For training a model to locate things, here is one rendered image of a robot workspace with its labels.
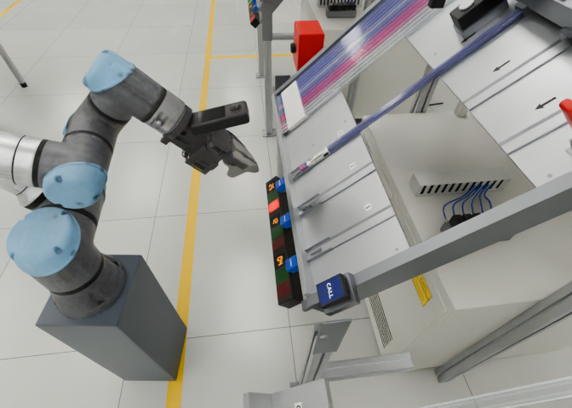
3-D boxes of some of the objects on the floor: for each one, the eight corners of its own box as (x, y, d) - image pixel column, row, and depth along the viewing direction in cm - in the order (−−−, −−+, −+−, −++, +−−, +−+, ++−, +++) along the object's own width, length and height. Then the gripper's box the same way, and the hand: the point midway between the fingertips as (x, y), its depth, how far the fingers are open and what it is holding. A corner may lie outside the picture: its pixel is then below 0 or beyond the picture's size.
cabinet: (380, 377, 112) (454, 310, 66) (336, 220, 158) (362, 115, 112) (547, 355, 119) (722, 279, 72) (459, 209, 165) (530, 106, 118)
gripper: (163, 121, 66) (238, 171, 79) (156, 150, 60) (239, 198, 73) (188, 94, 62) (263, 152, 75) (184, 123, 56) (266, 179, 69)
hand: (256, 165), depth 72 cm, fingers closed
